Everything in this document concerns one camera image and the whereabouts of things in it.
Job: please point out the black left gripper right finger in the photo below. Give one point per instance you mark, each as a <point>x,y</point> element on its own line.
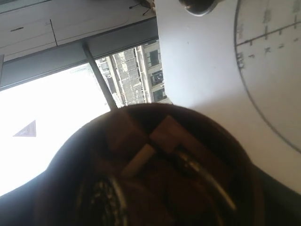
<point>282,205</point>

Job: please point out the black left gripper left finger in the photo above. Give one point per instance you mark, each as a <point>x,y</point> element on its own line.
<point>21,206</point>

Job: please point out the brown wooden cube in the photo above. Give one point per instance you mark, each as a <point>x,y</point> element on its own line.
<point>123,134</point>

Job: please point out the brown wooden cup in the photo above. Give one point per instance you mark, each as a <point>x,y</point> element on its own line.
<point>84,186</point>

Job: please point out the pale wooden stick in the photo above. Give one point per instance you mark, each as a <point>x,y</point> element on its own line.
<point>139,160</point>

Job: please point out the stainless steel cup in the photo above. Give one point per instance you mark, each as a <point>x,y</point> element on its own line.
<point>199,7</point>

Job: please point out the clear plastic shaker cup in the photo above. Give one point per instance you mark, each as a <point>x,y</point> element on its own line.
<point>267,39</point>

